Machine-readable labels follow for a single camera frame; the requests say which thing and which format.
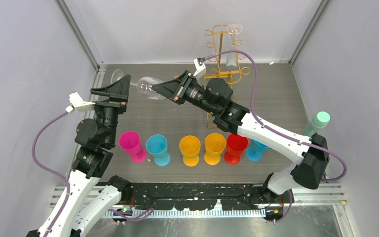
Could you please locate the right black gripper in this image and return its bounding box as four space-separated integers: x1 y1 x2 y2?
153 70 218 115

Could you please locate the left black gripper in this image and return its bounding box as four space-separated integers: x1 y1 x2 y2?
91 75 130 147

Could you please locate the clear wine glass front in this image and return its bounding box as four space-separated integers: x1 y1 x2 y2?
111 69 165 100

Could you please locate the clear wine glass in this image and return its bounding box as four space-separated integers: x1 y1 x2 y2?
111 69 165 100
226 24 243 70

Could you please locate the pink plastic wine glass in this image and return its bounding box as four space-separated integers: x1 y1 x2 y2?
119 131 147 163

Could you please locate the blue wine glass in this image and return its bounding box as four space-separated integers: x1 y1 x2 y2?
245 140 269 162
146 134 170 166

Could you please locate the yellow wine glass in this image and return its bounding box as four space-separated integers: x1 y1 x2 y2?
179 135 201 167
204 133 227 165

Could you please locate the yellow wine glass front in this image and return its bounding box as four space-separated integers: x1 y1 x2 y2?
204 133 227 165

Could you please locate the red plastic wine glass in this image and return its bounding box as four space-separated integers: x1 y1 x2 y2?
224 134 249 165

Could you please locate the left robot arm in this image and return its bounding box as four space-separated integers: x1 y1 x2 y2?
27 75 132 237

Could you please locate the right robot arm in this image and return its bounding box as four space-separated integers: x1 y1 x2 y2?
152 71 329 203

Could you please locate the gold wine glass rack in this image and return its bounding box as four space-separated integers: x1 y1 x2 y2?
204 23 251 129

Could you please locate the mint green bottle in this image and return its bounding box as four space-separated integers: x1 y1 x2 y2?
303 111 331 137

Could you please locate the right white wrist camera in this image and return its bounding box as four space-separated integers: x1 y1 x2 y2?
193 57 206 79

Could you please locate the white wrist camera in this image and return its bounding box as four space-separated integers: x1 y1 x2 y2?
65 92 96 113
193 57 206 79

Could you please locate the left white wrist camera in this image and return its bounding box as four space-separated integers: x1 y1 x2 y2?
65 92 96 113

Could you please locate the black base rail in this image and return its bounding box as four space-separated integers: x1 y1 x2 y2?
50 182 344 220

